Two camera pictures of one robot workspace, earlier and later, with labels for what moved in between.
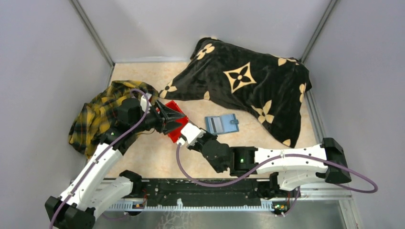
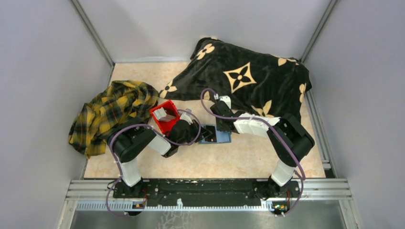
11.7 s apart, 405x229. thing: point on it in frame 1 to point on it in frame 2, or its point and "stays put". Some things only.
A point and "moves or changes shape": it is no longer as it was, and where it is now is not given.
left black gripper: x=164 y=124 to x=196 y=126
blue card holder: x=221 y=124 moves or changes shape
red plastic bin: x=183 y=121 moves or changes shape
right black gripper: x=195 y=146 to x=219 y=128
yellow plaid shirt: x=91 y=121 stays put
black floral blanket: x=269 y=87 stays put
